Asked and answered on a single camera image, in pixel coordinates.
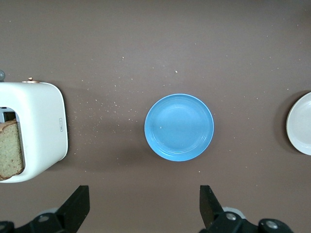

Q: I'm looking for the brown bread slice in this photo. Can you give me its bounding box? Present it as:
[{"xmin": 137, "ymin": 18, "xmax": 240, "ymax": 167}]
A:
[{"xmin": 0, "ymin": 118, "xmax": 26, "ymax": 181}]

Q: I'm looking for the brown table cover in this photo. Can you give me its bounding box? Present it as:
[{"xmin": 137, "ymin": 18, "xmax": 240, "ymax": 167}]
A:
[{"xmin": 0, "ymin": 0, "xmax": 311, "ymax": 233}]

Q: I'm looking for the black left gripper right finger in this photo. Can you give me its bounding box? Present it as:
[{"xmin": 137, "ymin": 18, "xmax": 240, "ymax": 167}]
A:
[{"xmin": 199, "ymin": 185, "xmax": 295, "ymax": 233}]

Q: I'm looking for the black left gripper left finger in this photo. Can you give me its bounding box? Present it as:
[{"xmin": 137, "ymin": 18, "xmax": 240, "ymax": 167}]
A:
[{"xmin": 0, "ymin": 185, "xmax": 91, "ymax": 233}]

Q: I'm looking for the white toaster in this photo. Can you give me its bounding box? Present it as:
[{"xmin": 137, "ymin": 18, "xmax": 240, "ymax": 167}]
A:
[{"xmin": 0, "ymin": 69, "xmax": 69, "ymax": 183}]

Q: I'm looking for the beige plate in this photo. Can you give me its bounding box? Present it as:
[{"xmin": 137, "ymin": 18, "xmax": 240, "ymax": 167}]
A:
[{"xmin": 286, "ymin": 91, "xmax": 311, "ymax": 156}]

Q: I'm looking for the blue plate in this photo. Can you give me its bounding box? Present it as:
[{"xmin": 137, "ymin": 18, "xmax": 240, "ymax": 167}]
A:
[{"xmin": 144, "ymin": 93, "xmax": 215, "ymax": 162}]

